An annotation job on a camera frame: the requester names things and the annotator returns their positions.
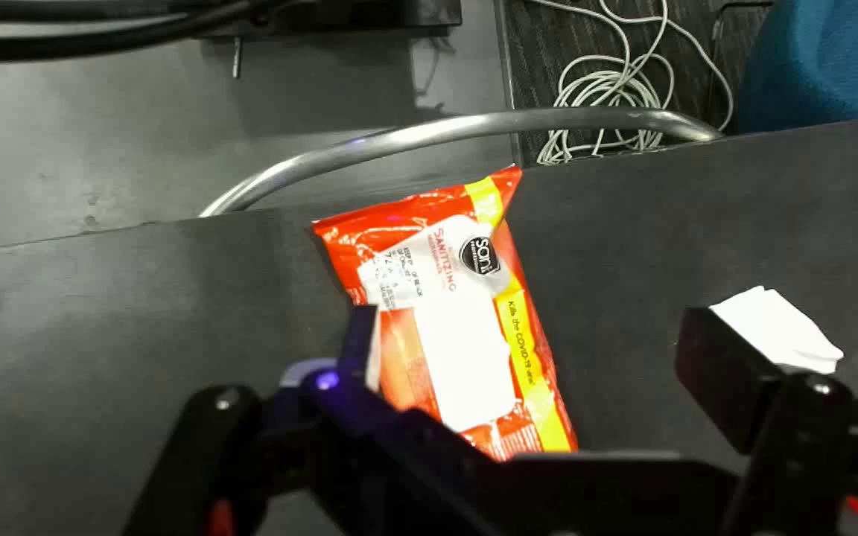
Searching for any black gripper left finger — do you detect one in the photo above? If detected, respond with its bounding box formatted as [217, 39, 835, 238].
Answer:
[126, 304, 513, 536]

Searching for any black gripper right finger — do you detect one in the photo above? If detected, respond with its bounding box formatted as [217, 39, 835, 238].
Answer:
[674, 304, 858, 536]

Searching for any orange chip bag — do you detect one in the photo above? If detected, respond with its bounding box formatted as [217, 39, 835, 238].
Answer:
[310, 164, 585, 466]

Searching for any white cable bundle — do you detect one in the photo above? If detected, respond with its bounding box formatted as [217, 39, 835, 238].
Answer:
[529, 0, 738, 168]

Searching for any silver dishwasher handle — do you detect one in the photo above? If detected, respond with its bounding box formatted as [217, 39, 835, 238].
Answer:
[197, 104, 720, 220]

